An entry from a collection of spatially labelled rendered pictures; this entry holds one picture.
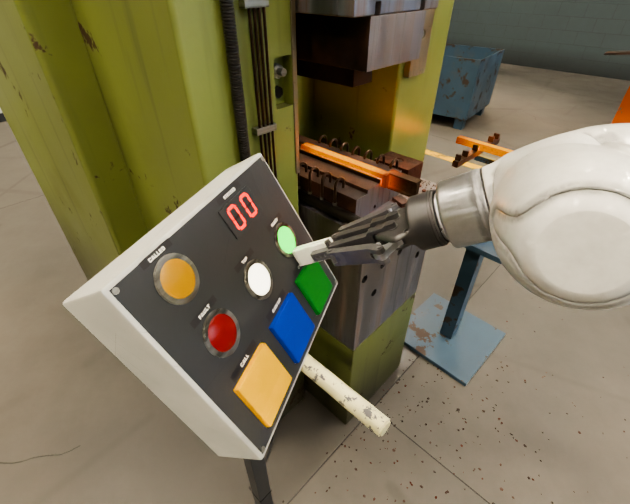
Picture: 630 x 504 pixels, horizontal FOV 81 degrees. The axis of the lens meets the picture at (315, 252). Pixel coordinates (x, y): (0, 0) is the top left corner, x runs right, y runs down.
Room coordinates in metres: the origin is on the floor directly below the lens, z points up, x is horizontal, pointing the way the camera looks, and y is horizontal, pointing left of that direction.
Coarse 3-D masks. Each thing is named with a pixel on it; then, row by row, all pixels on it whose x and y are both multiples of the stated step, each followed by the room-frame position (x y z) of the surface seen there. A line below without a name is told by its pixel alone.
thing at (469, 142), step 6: (462, 138) 1.30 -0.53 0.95; (468, 138) 1.30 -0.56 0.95; (462, 144) 1.29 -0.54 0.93; (468, 144) 1.28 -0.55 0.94; (480, 144) 1.25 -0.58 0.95; (486, 144) 1.24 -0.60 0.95; (480, 150) 1.24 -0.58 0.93; (486, 150) 1.23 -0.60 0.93; (492, 150) 1.21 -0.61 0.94; (498, 150) 1.20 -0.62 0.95; (504, 150) 1.19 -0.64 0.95; (510, 150) 1.19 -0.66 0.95
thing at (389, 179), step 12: (312, 144) 1.09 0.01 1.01; (324, 156) 1.02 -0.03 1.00; (336, 156) 1.00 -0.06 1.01; (360, 168) 0.93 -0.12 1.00; (372, 168) 0.92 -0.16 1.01; (384, 180) 0.87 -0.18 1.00; (396, 180) 0.86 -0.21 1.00; (408, 180) 0.83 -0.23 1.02; (420, 180) 0.83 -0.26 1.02; (408, 192) 0.83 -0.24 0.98
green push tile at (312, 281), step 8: (312, 264) 0.48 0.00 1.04; (304, 272) 0.45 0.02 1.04; (312, 272) 0.47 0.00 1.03; (320, 272) 0.48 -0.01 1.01; (296, 280) 0.43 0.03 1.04; (304, 280) 0.44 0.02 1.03; (312, 280) 0.46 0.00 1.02; (320, 280) 0.47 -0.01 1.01; (328, 280) 0.49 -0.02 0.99; (304, 288) 0.43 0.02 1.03; (312, 288) 0.44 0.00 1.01; (320, 288) 0.46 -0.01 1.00; (328, 288) 0.47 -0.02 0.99; (304, 296) 0.43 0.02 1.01; (312, 296) 0.43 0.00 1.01; (320, 296) 0.45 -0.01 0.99; (312, 304) 0.42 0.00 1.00; (320, 304) 0.43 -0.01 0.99; (320, 312) 0.42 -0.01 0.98
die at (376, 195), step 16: (320, 144) 1.13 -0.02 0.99; (304, 160) 1.01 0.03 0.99; (320, 160) 1.02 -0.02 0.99; (368, 160) 1.01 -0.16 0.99; (304, 176) 0.93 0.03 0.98; (320, 176) 0.93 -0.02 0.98; (336, 176) 0.91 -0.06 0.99; (352, 176) 0.91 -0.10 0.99; (368, 176) 0.90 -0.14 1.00; (320, 192) 0.88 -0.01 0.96; (352, 192) 0.84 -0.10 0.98; (368, 192) 0.83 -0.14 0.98; (384, 192) 0.89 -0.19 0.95; (352, 208) 0.81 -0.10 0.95; (368, 208) 0.84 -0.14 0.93
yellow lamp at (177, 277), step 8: (168, 264) 0.30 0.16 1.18; (176, 264) 0.31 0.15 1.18; (184, 264) 0.32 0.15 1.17; (168, 272) 0.30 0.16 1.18; (176, 272) 0.30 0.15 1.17; (184, 272) 0.31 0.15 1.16; (192, 272) 0.32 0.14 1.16; (168, 280) 0.29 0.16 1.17; (176, 280) 0.30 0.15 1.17; (184, 280) 0.30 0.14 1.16; (192, 280) 0.31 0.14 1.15; (168, 288) 0.28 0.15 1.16; (176, 288) 0.29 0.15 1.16; (184, 288) 0.30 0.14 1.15; (192, 288) 0.30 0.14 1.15; (176, 296) 0.28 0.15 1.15; (184, 296) 0.29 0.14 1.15
